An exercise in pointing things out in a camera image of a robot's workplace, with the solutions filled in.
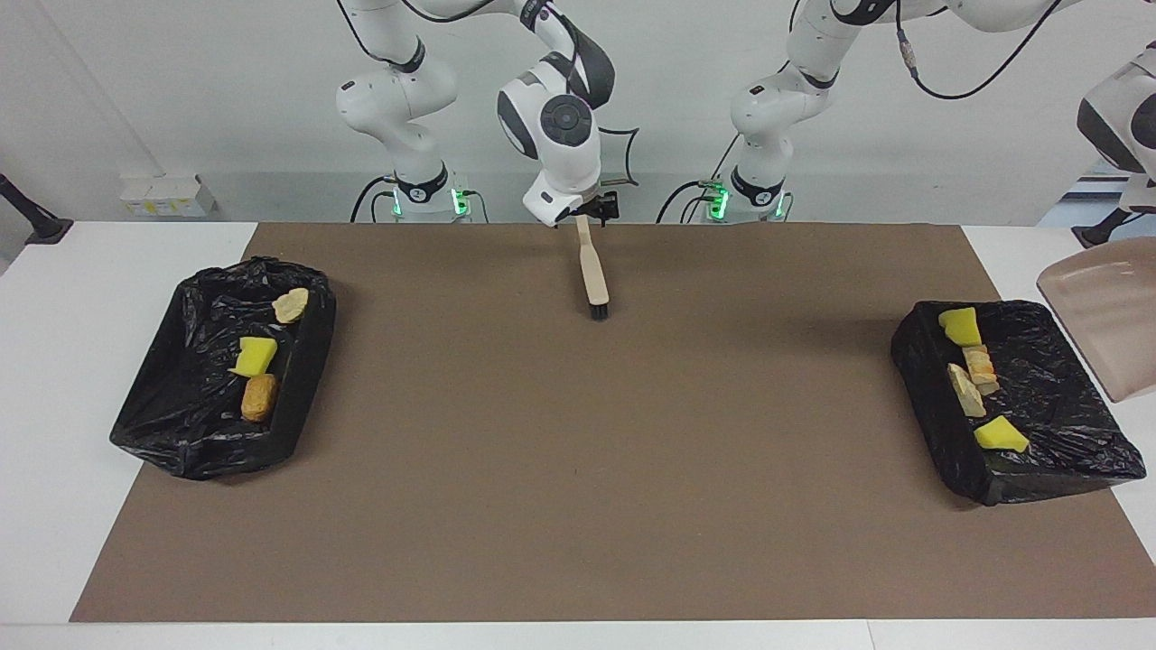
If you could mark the yellow notched sponge piece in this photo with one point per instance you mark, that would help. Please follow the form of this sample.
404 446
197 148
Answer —
256 356

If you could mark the pale bread chunk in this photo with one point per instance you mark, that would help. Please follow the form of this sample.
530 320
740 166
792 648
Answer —
966 393

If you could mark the beige plastic dustpan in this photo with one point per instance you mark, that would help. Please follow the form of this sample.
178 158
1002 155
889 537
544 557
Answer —
1106 316

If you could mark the black bin with tight bag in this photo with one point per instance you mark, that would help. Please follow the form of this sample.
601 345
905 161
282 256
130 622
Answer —
1057 406

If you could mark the black clamp stand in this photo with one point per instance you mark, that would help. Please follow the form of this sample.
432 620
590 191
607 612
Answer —
1097 235
41 226

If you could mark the beige brush with black bristles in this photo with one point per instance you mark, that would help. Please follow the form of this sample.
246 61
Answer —
595 280

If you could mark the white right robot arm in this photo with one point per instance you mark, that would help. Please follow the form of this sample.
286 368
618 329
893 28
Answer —
564 135

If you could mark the brown bread roll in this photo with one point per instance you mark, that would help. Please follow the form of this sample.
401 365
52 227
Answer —
259 398

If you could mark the yellow green sponge piece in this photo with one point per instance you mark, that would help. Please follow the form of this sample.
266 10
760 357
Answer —
1001 435

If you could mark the white wall socket box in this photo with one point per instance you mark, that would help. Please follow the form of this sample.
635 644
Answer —
167 194

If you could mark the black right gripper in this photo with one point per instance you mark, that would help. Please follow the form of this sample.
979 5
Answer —
601 208

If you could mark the black bin with loose bag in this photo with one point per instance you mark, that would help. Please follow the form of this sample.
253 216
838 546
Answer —
181 433

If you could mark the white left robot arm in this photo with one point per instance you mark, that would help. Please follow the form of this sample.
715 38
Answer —
777 108

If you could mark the brown paper table mat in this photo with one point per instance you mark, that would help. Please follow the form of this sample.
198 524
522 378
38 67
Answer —
578 496

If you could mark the striped bread piece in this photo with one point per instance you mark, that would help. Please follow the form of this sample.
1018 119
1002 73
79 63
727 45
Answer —
291 305
980 366

